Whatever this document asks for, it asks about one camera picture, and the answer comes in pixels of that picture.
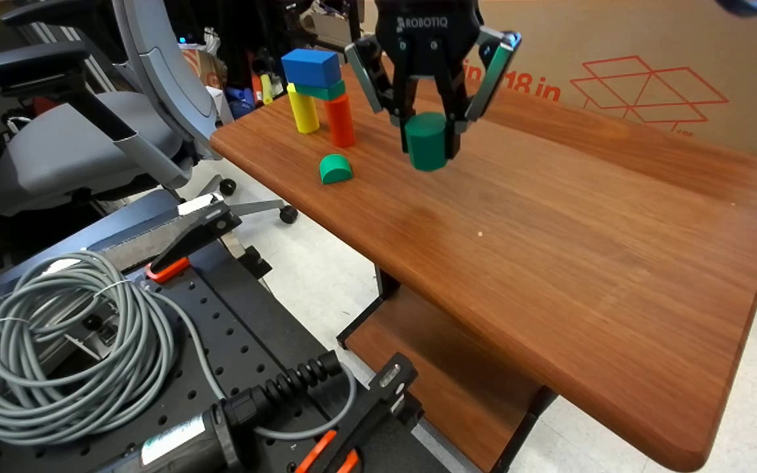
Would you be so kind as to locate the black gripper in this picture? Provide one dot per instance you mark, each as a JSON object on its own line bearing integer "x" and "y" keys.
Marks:
{"x": 429, "y": 39}

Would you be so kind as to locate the red rectangular block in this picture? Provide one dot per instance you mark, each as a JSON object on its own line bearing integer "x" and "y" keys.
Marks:
{"x": 340, "y": 122}

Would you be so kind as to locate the teal flat block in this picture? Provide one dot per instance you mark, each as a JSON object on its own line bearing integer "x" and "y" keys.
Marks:
{"x": 329, "y": 89}

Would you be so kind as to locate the blue rectangular block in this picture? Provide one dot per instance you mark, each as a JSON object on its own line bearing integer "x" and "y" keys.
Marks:
{"x": 311, "y": 66}

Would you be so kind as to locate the yellow cylinder block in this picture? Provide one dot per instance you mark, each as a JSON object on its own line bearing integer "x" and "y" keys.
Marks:
{"x": 303, "y": 113}

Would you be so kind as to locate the green half cylinder block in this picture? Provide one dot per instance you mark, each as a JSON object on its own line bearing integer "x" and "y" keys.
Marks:
{"x": 336, "y": 169}

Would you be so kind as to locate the large printed cardboard box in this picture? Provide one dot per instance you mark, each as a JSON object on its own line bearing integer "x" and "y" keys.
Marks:
{"x": 643, "y": 62}

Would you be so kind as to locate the wooden lower table shelf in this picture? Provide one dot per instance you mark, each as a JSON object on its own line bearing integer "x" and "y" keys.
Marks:
{"x": 449, "y": 376}

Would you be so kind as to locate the dark blue round object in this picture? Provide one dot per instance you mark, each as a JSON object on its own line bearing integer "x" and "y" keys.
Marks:
{"x": 747, "y": 5}

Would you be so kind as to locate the black perforated board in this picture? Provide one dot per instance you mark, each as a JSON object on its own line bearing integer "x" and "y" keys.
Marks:
{"x": 239, "y": 331}

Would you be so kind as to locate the grey office chair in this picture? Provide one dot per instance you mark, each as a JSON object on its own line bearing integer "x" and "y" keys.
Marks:
{"x": 73, "y": 147}

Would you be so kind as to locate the black power plug connector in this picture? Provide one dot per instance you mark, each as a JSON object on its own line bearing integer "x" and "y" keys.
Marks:
{"x": 223, "y": 420}

